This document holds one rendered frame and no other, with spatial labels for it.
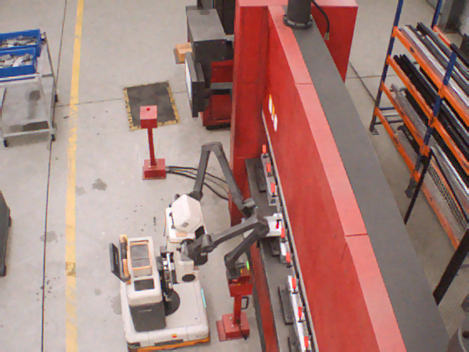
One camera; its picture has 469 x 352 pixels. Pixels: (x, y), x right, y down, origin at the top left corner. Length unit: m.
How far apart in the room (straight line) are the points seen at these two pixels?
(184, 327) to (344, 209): 2.24
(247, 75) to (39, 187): 2.74
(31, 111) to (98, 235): 1.83
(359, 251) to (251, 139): 2.43
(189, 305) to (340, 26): 2.42
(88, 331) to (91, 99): 3.24
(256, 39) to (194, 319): 2.16
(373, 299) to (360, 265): 0.16
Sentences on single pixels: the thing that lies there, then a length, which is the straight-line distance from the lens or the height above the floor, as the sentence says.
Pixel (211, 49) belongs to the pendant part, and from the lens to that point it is 4.07.
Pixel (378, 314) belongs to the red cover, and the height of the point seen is 2.30.
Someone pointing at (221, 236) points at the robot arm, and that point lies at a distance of 3.42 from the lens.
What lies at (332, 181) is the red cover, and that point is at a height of 2.30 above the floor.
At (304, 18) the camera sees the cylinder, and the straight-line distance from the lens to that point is 3.49.
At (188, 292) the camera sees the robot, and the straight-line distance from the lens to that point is 4.41.
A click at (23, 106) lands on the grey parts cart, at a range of 6.44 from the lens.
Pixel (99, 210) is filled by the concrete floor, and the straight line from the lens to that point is 5.43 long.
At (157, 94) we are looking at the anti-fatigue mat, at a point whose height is 0.01.
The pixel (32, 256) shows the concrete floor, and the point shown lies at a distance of 5.22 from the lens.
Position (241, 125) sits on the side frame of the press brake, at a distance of 4.33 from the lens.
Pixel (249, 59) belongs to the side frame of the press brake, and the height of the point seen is 1.85.
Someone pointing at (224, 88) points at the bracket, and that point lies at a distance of 4.77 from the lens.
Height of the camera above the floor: 3.97
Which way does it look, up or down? 44 degrees down
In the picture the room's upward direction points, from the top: 3 degrees clockwise
